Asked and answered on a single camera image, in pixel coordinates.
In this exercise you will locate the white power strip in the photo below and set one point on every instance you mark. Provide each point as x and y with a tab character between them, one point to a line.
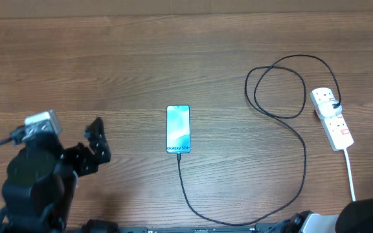
335	128

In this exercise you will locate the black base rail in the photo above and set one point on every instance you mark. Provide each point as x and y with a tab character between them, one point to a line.
189	229

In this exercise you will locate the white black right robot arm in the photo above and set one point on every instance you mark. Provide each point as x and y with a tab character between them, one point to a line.
357	216

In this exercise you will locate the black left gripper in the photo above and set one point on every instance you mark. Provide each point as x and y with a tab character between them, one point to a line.
84	155

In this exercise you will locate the white charger adapter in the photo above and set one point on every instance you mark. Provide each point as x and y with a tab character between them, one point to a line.
329	109

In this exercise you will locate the Galaxy S24 smartphone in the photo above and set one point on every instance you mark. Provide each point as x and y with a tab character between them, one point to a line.
178	138

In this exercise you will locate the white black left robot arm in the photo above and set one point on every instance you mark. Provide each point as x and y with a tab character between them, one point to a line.
42	177

